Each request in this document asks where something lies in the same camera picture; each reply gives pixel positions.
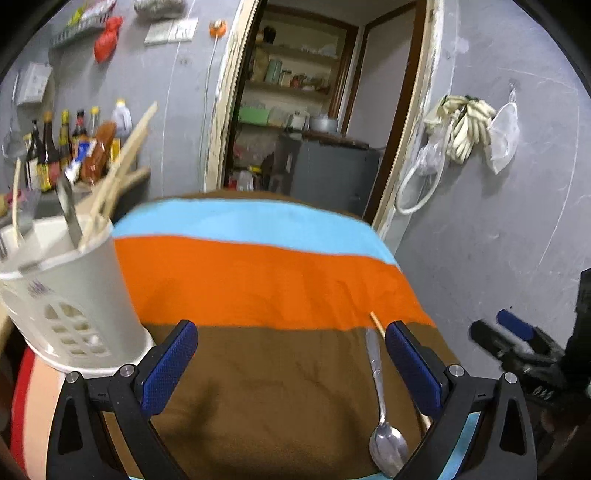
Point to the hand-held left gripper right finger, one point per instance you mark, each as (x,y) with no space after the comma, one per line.
(413,369)

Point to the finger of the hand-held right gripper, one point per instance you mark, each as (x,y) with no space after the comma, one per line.
(517,325)
(487,339)

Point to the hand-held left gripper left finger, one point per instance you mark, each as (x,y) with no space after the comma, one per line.
(168,369)

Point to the wooden chopstick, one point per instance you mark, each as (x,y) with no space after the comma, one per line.
(131,143)
(379,328)
(127,182)

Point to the small steel spoon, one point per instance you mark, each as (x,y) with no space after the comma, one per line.
(388,445)

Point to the white plastic utensil holder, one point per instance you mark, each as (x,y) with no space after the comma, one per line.
(69,295)

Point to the steel table knife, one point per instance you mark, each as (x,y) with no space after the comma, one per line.
(70,212)

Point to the orange blue brown striped cloth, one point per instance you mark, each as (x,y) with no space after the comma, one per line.
(258,286)

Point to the red and peach plastic object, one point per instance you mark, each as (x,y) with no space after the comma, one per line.
(34,415)

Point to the clear plastic bag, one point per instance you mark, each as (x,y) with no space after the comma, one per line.
(503,138)

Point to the grey metal cabinet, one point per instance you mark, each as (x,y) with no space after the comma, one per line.
(328,170)

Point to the dark soy sauce bottle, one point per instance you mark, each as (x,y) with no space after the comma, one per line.
(47,157)

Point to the yellow capped sauce bottle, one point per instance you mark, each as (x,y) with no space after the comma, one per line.
(65,138)

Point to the small dark bottle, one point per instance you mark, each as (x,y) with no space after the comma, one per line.
(31,154)

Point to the small yellow capped bottle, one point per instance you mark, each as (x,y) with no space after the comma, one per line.
(94,121)

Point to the metal pot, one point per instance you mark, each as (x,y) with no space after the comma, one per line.
(323,124)

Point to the green box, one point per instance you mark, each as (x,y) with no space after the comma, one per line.
(253,115)

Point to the wooden shelf unit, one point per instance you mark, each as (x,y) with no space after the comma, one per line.
(295,87)

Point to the green jar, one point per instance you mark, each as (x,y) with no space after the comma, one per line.
(274,73)

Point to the red plastic bag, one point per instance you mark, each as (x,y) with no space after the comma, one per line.
(108,39)

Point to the grey cloth bundle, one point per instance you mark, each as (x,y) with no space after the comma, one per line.
(159,7)

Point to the white wall box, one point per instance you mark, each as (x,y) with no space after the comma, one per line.
(34,83)

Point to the white wall switch plate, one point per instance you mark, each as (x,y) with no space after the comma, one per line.
(170,31)

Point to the orange round wall fitting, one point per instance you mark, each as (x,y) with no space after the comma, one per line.
(217,28)

